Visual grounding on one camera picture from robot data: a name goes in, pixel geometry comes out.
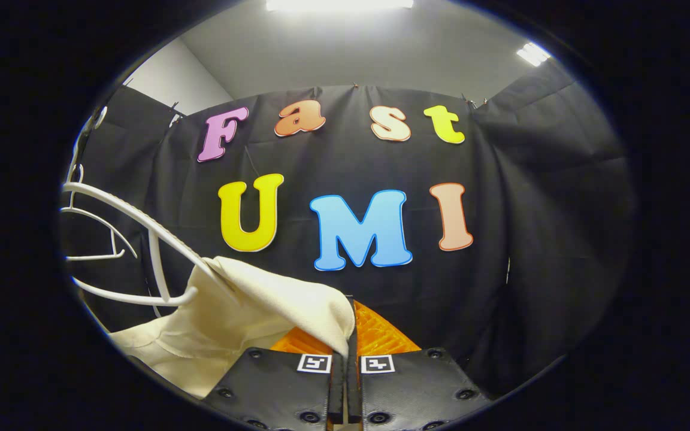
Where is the black backdrop cloth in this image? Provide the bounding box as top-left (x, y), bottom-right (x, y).
top-left (60, 60), bottom-right (636, 399)

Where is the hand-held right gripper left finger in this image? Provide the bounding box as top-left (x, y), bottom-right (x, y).
top-left (201, 326), bottom-right (346, 431)

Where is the cream long-sleeved shirt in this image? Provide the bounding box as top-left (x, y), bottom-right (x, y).
top-left (108, 256), bottom-right (356, 400)

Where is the ceiling light panel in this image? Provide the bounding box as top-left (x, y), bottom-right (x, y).
top-left (266, 0), bottom-right (414, 12)
top-left (516, 42), bottom-right (553, 67)

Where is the white plastic clothes hanger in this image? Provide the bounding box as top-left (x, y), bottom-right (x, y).
top-left (60, 180), bottom-right (233, 308)
top-left (60, 165), bottom-right (140, 262)

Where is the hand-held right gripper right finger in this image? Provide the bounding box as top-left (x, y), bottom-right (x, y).
top-left (346, 296), bottom-right (493, 431)

